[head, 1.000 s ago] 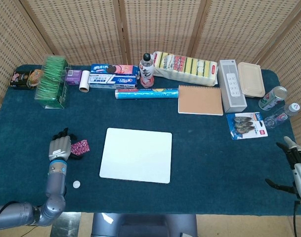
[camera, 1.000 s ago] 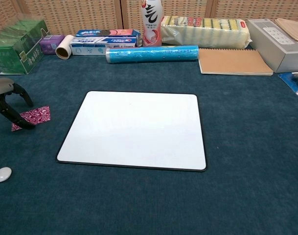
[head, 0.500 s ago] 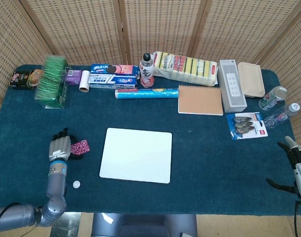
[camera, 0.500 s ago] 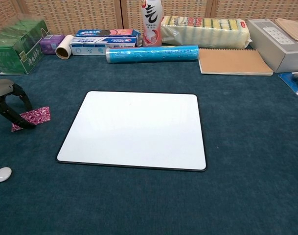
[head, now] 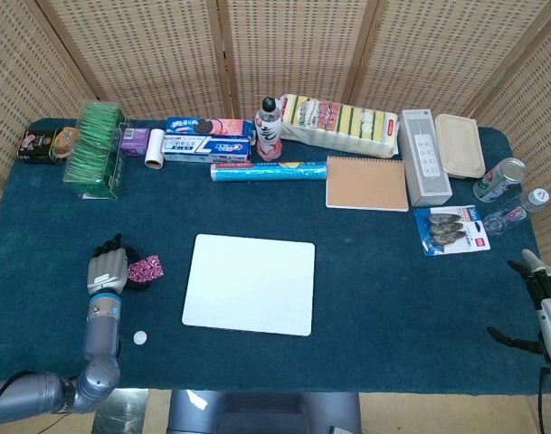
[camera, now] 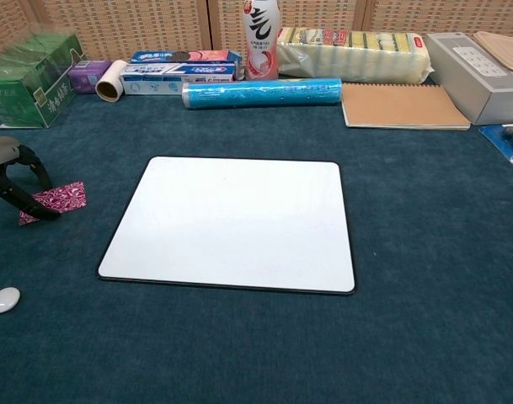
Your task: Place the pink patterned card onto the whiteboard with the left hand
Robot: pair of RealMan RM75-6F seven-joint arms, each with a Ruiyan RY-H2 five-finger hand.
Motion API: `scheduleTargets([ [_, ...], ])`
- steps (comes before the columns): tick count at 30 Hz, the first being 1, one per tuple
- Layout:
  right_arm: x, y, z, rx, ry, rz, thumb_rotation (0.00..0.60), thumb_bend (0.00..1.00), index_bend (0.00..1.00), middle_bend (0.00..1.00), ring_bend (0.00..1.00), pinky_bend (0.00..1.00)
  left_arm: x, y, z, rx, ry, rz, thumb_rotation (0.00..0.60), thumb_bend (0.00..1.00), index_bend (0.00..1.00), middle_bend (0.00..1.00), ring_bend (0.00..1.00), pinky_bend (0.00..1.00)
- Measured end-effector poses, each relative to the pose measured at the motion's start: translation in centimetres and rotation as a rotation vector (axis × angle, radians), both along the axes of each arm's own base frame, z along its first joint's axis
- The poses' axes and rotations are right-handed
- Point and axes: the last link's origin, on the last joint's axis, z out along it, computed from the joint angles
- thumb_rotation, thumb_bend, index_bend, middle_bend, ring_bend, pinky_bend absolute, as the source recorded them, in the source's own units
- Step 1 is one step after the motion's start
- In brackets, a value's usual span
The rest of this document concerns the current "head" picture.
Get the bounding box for yellow sponge multipack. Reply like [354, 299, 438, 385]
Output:
[279, 93, 401, 159]

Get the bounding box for blue binder clip blister pack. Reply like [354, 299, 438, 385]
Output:
[413, 205, 492, 258]

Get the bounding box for green white drink can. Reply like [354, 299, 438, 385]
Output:
[472, 156, 527, 202]

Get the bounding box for teal table cloth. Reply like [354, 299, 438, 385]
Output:
[0, 118, 548, 397]

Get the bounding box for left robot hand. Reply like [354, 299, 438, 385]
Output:
[85, 232, 141, 296]

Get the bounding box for black cable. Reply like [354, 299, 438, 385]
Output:
[536, 366, 551, 434]

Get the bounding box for white lint roller refill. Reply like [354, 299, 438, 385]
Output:
[144, 127, 166, 170]

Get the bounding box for black snack package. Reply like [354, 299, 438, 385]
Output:
[15, 129, 62, 162]

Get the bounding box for clear green tea box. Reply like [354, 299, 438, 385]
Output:
[62, 101, 130, 201]

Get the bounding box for magenta patterned packet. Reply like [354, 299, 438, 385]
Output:
[127, 253, 165, 285]

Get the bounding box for clear plastic water bottle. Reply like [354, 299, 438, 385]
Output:
[481, 187, 551, 237]

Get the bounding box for grey power strip box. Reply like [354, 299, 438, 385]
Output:
[401, 108, 453, 208]

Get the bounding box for orange jelly cup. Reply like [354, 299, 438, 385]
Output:
[51, 127, 81, 165]

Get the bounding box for beige lidded food container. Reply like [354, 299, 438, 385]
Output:
[434, 113, 487, 178]

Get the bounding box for pink white drink bottle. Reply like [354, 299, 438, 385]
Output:
[255, 96, 284, 161]

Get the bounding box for blue plastic wrap roll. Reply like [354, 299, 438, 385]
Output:
[210, 161, 328, 184]

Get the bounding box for blue white toothpaste box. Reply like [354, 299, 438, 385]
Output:
[161, 134, 252, 165]

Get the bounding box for blue pink cookie box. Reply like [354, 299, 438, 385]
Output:
[166, 117, 257, 137]

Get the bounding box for woven bamboo folding screen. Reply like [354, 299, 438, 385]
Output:
[0, 0, 551, 272]

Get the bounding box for small purple box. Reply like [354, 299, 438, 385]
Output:
[119, 127, 152, 157]

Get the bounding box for white rectangular board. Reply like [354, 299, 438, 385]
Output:
[181, 233, 317, 338]

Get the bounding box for grey robot torso base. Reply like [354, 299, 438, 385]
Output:
[168, 389, 363, 434]

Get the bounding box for kraft spiral notebook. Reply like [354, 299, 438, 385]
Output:
[325, 155, 411, 212]

